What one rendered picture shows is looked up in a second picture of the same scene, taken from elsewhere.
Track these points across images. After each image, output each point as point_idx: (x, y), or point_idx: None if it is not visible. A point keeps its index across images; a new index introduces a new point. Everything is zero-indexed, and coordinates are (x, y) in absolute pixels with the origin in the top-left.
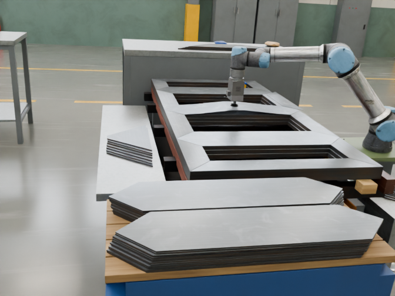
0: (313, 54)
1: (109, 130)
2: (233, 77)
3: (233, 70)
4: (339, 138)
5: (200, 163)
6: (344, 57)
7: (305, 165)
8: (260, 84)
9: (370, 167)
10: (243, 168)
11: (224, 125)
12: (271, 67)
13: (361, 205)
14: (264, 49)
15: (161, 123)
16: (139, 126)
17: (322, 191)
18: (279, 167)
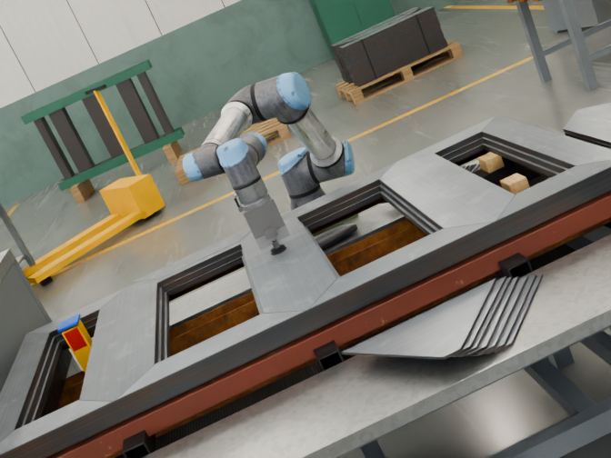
0: (243, 118)
1: (355, 418)
2: (263, 196)
3: (258, 182)
4: (402, 159)
5: (595, 164)
6: (301, 83)
7: (534, 132)
8: (69, 314)
9: (504, 117)
10: (582, 144)
11: None
12: (8, 296)
13: None
14: (208, 146)
15: (278, 374)
16: (306, 394)
17: (596, 111)
18: (555, 136)
